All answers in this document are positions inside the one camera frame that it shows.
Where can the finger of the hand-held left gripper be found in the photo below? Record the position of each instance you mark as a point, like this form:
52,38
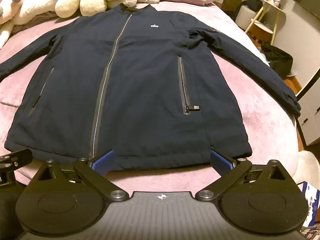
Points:
17,158

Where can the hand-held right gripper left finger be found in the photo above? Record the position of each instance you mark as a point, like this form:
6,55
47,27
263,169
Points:
103,162

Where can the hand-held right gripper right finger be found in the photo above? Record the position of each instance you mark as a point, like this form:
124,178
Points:
220,162

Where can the navy zip-up jacket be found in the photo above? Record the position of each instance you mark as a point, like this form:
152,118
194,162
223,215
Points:
145,80

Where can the white fluffy rug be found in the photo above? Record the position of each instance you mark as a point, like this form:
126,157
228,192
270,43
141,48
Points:
310,163

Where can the blue and white bag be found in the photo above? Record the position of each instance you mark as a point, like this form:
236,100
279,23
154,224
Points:
311,205

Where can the white drawer cabinet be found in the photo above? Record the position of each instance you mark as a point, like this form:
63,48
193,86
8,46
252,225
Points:
311,115

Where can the dark cloth bag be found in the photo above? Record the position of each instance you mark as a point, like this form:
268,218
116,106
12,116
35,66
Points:
278,60

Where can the small wooden stool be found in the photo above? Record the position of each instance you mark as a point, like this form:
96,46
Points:
261,35

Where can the white cylinder stool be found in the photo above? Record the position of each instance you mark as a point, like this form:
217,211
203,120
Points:
246,15

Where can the white plush toy grey tips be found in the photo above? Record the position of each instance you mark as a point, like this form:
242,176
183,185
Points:
22,2

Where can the yellow-legged side table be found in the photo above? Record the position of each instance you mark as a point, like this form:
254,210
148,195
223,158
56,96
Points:
268,12

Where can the black bag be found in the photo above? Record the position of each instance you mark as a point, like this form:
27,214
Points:
252,4

